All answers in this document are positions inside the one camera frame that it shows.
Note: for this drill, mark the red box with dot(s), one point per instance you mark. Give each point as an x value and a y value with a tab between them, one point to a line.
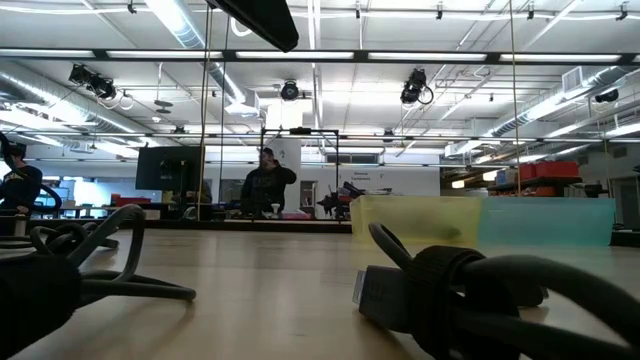
130	201

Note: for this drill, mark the yellow plastic bin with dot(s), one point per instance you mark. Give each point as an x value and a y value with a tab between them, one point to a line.
415	215

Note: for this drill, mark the black aluminium table frame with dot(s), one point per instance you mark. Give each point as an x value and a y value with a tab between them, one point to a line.
365	56

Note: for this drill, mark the black monitor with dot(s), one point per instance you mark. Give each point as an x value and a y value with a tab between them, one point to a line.
165	167

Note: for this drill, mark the black shelf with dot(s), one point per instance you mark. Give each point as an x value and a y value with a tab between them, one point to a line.
530	181

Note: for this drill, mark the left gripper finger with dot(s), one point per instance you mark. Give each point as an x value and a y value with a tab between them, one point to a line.
260	20

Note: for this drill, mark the person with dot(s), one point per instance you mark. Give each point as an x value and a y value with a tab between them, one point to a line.
265	187
20	187

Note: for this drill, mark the white LED light bar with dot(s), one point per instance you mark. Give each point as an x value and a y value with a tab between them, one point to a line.
560	57
160	53
325	55
425	56
45	52

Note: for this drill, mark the red storage bins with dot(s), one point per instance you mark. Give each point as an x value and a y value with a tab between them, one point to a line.
555	170

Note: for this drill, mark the black overhead camera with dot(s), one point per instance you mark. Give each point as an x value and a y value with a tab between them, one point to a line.
606	95
412	87
92	82
289	91

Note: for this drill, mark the teal plastic bin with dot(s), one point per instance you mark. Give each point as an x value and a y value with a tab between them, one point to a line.
550	215

